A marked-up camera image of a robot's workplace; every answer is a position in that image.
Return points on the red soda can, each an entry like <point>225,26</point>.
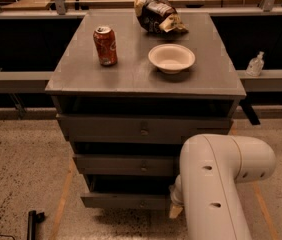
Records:
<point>105,42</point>

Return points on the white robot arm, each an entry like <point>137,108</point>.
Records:
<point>210,168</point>

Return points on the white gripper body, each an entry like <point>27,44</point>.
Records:
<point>175,194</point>

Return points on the grey bottom drawer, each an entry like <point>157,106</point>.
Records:
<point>128,192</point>

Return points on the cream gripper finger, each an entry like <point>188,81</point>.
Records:
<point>175,211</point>

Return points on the white paper bowl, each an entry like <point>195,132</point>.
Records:
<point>171,58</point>

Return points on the grey metal railing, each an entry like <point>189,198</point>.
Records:
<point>33,40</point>

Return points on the grey drawer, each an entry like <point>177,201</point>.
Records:
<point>127,165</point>
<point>148,130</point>
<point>128,192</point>

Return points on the black floor post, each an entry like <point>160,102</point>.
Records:
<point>34,219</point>

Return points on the grey wooden drawer cabinet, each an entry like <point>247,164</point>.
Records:
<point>134,87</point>

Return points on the crumpled chip bag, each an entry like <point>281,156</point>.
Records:
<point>158,16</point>

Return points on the grey top drawer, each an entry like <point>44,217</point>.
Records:
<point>148,130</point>

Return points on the grey middle drawer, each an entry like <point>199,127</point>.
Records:
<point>127,165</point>

